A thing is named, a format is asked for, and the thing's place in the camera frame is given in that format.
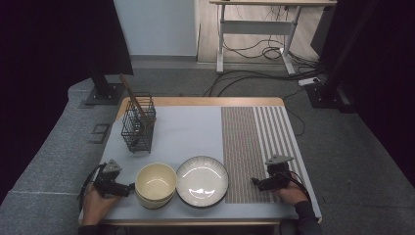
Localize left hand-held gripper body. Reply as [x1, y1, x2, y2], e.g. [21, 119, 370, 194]
[92, 159, 131, 199]

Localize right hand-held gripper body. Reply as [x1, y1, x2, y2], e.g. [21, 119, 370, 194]
[258, 154, 295, 192]

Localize black wire cutlery basket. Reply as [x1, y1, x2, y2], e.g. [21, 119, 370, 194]
[120, 92, 158, 155]

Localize white plate with dark rim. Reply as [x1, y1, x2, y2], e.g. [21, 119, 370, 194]
[175, 155, 230, 209]

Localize person's right hand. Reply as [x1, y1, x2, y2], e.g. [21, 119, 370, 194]
[273, 180, 309, 207]

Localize person's left hand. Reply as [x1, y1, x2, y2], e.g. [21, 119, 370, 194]
[81, 184, 120, 218]

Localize brown white striped placemat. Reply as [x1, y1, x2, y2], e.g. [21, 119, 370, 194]
[220, 106, 312, 205]

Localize blue-grey table mat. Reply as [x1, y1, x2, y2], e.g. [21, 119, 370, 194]
[77, 105, 323, 226]

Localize black metal stand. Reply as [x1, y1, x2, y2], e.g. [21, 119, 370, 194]
[304, 0, 381, 115]
[77, 67, 127, 110]

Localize white power strip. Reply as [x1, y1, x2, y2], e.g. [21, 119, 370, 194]
[298, 76, 322, 87]

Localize white desk with metal legs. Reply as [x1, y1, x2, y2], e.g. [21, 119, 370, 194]
[208, 0, 338, 75]

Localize dark curtain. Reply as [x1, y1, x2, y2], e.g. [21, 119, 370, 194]
[0, 0, 135, 204]
[326, 0, 415, 187]

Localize dark panel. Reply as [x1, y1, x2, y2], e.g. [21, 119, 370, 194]
[309, 3, 341, 59]

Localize left hand-held gripper cable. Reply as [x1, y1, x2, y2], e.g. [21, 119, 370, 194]
[77, 163, 108, 212]

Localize hand-held gripper cable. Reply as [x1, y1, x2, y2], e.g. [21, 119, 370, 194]
[283, 169, 312, 202]
[77, 163, 108, 212]

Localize right hand-held gripper cable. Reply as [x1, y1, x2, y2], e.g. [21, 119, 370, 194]
[283, 169, 312, 202]

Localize dark floor socket frame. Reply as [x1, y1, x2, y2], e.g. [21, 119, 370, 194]
[89, 122, 112, 145]

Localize thin black floor cable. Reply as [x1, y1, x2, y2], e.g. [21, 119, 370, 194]
[282, 87, 306, 137]

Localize long black floor cables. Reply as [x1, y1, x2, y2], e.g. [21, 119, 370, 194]
[202, 67, 327, 98]

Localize tangle of black cables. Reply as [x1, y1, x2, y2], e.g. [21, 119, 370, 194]
[221, 4, 322, 67]

